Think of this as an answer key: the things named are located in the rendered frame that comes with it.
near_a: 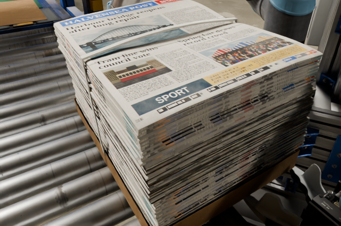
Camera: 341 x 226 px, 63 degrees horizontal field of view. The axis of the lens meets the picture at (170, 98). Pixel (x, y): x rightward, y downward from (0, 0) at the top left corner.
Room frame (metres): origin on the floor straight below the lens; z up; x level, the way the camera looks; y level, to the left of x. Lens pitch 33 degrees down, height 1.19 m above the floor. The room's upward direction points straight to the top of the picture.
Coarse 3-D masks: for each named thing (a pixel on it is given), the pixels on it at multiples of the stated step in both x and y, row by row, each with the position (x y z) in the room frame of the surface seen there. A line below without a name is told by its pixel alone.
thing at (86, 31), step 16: (160, 0) 0.63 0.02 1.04; (176, 0) 0.63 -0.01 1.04; (80, 16) 0.54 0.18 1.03; (96, 16) 0.54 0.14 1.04; (112, 16) 0.53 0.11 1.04; (128, 16) 0.53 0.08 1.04; (144, 16) 0.53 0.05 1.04; (160, 16) 0.53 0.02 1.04; (176, 16) 0.53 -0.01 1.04; (192, 16) 0.53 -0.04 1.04; (208, 16) 0.53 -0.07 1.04; (64, 32) 0.46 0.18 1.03; (80, 32) 0.46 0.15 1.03; (96, 32) 0.46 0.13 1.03; (112, 32) 0.46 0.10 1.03; (128, 32) 0.46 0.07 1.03; (144, 32) 0.46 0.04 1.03; (64, 48) 0.47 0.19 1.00; (80, 48) 0.40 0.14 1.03; (80, 80) 0.42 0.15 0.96; (80, 96) 0.48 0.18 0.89; (96, 128) 0.40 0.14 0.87
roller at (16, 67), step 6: (60, 54) 0.89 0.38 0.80; (30, 60) 0.84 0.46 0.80; (36, 60) 0.84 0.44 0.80; (42, 60) 0.85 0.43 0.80; (48, 60) 0.85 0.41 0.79; (54, 60) 0.86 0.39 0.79; (60, 60) 0.87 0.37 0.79; (6, 66) 0.80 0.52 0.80; (12, 66) 0.80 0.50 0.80; (18, 66) 0.81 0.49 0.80; (24, 66) 0.81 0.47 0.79; (30, 66) 0.82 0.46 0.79; (36, 66) 0.83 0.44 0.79; (0, 72) 0.78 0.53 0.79; (6, 72) 0.78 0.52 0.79; (12, 72) 0.79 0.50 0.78
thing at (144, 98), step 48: (192, 48) 0.38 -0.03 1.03; (240, 48) 0.37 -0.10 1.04; (288, 48) 0.37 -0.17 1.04; (96, 96) 0.33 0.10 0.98; (144, 96) 0.26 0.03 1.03; (192, 96) 0.25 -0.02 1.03; (240, 96) 0.28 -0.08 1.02; (288, 96) 0.33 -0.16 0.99; (144, 144) 0.21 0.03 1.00; (192, 144) 0.24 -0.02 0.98; (240, 144) 0.27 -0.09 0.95; (288, 144) 0.33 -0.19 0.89; (144, 192) 0.21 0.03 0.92; (192, 192) 0.23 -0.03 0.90
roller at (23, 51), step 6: (54, 42) 1.00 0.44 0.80; (24, 48) 0.95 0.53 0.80; (30, 48) 0.95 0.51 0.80; (36, 48) 0.96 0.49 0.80; (42, 48) 0.96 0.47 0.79; (48, 48) 0.97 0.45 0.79; (0, 54) 0.90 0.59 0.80; (6, 54) 0.90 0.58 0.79; (12, 54) 0.91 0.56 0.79; (18, 54) 0.92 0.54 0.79
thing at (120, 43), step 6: (222, 18) 0.50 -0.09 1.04; (228, 18) 0.50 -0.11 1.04; (234, 18) 0.51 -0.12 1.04; (180, 24) 0.45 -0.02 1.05; (186, 24) 0.45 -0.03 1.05; (192, 24) 0.46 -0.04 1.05; (156, 30) 0.43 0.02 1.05; (162, 30) 0.43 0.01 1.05; (168, 30) 0.43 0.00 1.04; (138, 36) 0.41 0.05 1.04; (144, 36) 0.41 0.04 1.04; (120, 42) 0.39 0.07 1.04; (126, 42) 0.39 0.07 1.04; (102, 48) 0.38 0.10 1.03; (108, 48) 0.38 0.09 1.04; (90, 54) 0.37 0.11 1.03; (96, 54) 0.37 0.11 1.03
